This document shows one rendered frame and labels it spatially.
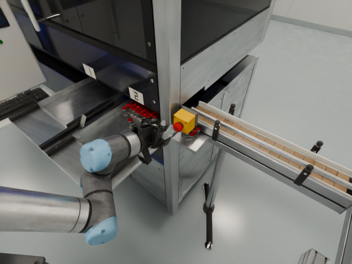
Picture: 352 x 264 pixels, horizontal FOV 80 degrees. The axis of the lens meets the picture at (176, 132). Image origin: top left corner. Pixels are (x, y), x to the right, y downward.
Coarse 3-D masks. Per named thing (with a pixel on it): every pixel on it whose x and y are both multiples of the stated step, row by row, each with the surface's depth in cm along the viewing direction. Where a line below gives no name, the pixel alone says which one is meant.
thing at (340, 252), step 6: (348, 210) 74; (348, 216) 72; (348, 222) 70; (348, 228) 68; (342, 234) 69; (348, 234) 65; (342, 240) 67; (348, 240) 64; (342, 246) 65; (348, 246) 62; (342, 252) 63; (348, 252) 60; (336, 258) 65; (342, 258) 62; (348, 258) 59
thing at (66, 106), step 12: (84, 84) 124; (96, 84) 124; (60, 96) 115; (72, 96) 116; (84, 96) 116; (96, 96) 116; (108, 96) 116; (120, 96) 116; (48, 108) 109; (60, 108) 109; (72, 108) 109; (84, 108) 109; (96, 108) 106; (60, 120) 98; (72, 120) 98
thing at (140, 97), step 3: (129, 87) 93; (129, 90) 94; (132, 90) 93; (132, 93) 94; (135, 93) 93; (138, 93) 91; (132, 96) 96; (138, 96) 93; (141, 96) 91; (135, 99) 95; (138, 99) 94; (141, 99) 92; (141, 102) 94
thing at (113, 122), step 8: (120, 104) 106; (112, 112) 104; (120, 112) 107; (96, 120) 98; (104, 120) 102; (112, 120) 103; (120, 120) 103; (136, 120) 103; (88, 128) 96; (96, 128) 99; (104, 128) 99; (112, 128) 99; (120, 128) 99; (128, 128) 99; (80, 136) 95; (88, 136) 95; (96, 136) 95; (104, 136) 95; (80, 144) 91
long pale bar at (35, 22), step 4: (24, 0) 93; (24, 4) 95; (28, 4) 95; (28, 8) 96; (28, 12) 97; (32, 12) 98; (32, 16) 98; (32, 20) 99; (36, 20) 100; (40, 20) 102; (44, 20) 103; (32, 24) 101; (36, 24) 101; (36, 28) 102; (40, 28) 103
